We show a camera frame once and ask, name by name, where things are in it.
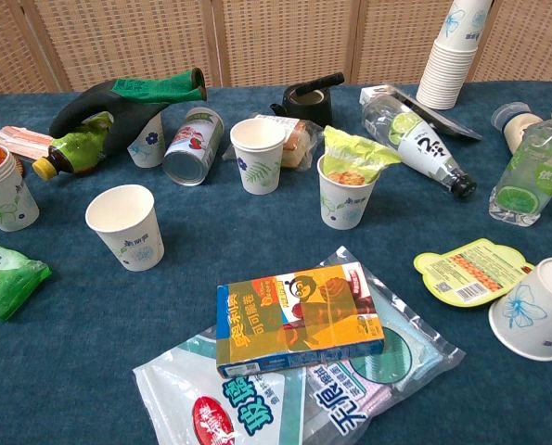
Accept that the paper cup holding green bag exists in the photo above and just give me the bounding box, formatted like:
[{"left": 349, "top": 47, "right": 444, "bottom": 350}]
[{"left": 316, "top": 155, "right": 381, "bottom": 231}]

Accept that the paper cup under glove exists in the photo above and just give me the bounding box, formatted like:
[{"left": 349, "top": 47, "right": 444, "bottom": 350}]
[{"left": 126, "top": 112, "right": 167, "bottom": 169}]

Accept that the paper cup holding orange packet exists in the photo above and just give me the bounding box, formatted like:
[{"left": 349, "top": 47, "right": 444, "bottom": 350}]
[{"left": 0, "top": 147, "right": 41, "bottom": 233}]

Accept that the inverted paper cup blue flower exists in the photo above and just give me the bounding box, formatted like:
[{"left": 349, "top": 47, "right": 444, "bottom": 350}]
[{"left": 488, "top": 257, "right": 552, "bottom": 362}]

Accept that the wrapped bread packet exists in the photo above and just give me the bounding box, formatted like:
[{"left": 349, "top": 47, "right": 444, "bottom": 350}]
[{"left": 222, "top": 113, "right": 326, "bottom": 172}]

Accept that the orange brown snack packet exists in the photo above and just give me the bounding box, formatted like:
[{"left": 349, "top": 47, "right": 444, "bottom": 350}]
[{"left": 215, "top": 261, "right": 386, "bottom": 380}]

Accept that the yellow-green snack bag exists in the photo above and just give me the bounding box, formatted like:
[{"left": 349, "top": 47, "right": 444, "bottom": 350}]
[{"left": 322, "top": 125, "right": 403, "bottom": 186}]

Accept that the tin can with red print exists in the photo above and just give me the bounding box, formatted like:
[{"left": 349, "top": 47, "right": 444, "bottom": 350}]
[{"left": 161, "top": 107, "right": 225, "bottom": 187}]

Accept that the black tape roll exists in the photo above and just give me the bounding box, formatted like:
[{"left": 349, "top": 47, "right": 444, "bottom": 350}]
[{"left": 270, "top": 71, "right": 346, "bottom": 130}]

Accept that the small white box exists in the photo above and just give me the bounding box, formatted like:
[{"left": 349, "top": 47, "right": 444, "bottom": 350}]
[{"left": 359, "top": 85, "right": 392, "bottom": 108}]

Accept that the clear bottle with black cap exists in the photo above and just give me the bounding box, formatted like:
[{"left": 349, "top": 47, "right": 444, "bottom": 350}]
[{"left": 361, "top": 95, "right": 478, "bottom": 199}]

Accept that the clear bag of cleaning cloths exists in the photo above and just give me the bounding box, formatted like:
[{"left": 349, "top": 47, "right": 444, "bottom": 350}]
[{"left": 132, "top": 245, "right": 467, "bottom": 445}]

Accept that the woven rattan folding screen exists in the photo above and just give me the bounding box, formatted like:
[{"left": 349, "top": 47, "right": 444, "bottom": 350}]
[{"left": 0, "top": 0, "right": 552, "bottom": 94}]

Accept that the green and black work glove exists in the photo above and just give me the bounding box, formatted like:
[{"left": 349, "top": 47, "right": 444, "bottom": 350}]
[{"left": 48, "top": 67, "right": 209, "bottom": 157}]

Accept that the long clear blister pack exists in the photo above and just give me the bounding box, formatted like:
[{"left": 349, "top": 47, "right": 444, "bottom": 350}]
[{"left": 381, "top": 83, "right": 483, "bottom": 141}]

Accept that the yellow-green shaped packet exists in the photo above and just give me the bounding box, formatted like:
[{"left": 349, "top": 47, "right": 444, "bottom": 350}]
[{"left": 413, "top": 238, "right": 535, "bottom": 307}]

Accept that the tea bottle with yellow cap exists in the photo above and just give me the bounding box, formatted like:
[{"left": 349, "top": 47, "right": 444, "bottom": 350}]
[{"left": 32, "top": 110, "right": 115, "bottom": 182}]

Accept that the stack of paper cups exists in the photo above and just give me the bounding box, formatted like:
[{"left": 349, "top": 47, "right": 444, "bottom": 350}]
[{"left": 415, "top": 0, "right": 494, "bottom": 111}]

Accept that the blue table cloth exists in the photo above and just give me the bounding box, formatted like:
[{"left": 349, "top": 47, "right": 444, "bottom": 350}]
[{"left": 0, "top": 82, "right": 552, "bottom": 445}]

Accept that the clear lime water bottle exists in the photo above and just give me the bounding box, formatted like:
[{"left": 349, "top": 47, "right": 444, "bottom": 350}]
[{"left": 488, "top": 95, "right": 552, "bottom": 228}]

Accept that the mayonnaise squeeze bottle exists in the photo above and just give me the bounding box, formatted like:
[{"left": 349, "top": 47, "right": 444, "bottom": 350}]
[{"left": 490, "top": 102, "right": 545, "bottom": 154}]

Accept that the pink striped tray pack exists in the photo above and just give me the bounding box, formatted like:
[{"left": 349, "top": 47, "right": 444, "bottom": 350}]
[{"left": 0, "top": 124, "right": 54, "bottom": 162}]

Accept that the green tissue pack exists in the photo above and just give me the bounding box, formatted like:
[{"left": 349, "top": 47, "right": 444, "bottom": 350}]
[{"left": 0, "top": 237, "right": 53, "bottom": 322}]

